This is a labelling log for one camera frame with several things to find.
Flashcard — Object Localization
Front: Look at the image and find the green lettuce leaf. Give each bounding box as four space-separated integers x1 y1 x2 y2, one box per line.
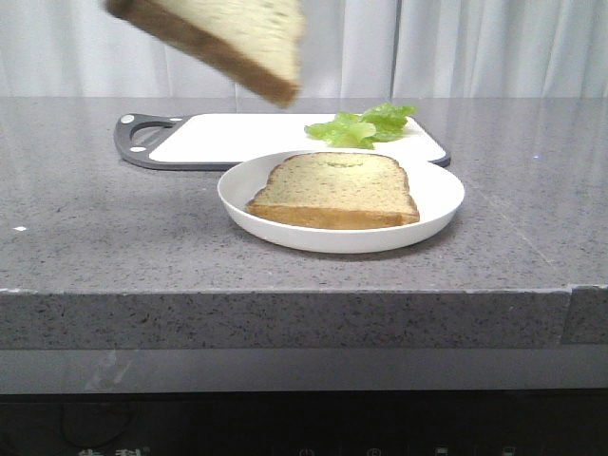
304 103 417 149

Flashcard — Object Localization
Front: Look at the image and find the bread slice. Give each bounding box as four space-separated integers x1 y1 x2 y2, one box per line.
104 0 306 106
245 152 420 230

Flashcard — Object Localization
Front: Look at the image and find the white round plate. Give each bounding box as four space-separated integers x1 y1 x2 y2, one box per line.
218 151 465 254

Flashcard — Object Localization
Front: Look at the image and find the white cutting board grey rim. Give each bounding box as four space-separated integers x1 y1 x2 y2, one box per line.
113 112 451 172

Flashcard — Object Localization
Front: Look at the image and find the white curtain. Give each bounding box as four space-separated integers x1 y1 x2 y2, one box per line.
1 1 607 99

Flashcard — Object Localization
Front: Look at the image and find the black appliance control panel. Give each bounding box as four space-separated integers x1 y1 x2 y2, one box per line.
1 389 607 455

